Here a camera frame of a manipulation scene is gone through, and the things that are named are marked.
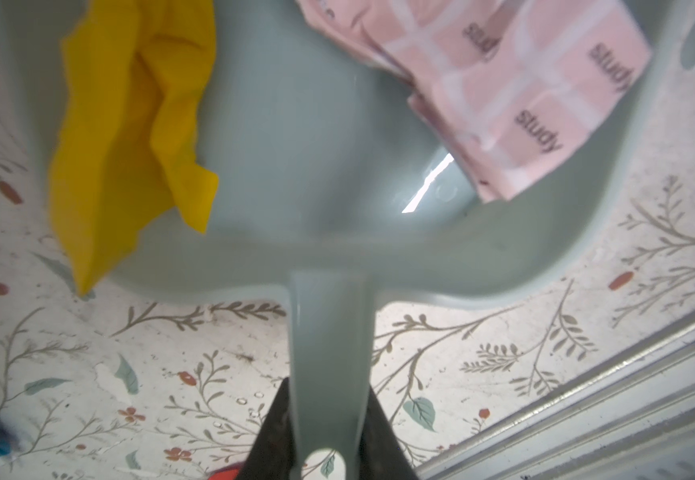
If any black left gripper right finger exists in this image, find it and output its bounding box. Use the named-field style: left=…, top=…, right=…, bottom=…
left=359, top=390, right=419, bottom=480

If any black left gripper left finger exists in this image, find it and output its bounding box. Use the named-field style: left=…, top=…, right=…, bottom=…
left=236, top=378, right=295, bottom=480

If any grey-green plastic dustpan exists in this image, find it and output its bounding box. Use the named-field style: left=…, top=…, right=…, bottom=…
left=0, top=0, right=695, bottom=480

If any yellow paper scrap tall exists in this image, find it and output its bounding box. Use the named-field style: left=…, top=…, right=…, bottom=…
left=48, top=1, right=218, bottom=295

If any pink study paper scrap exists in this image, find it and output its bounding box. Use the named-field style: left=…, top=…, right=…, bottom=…
left=299, top=1, right=651, bottom=202

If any red paper scrap lower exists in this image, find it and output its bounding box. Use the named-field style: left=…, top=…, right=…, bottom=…
left=207, top=462, right=243, bottom=480

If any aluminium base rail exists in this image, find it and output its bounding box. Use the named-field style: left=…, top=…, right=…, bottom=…
left=419, top=311, right=695, bottom=479

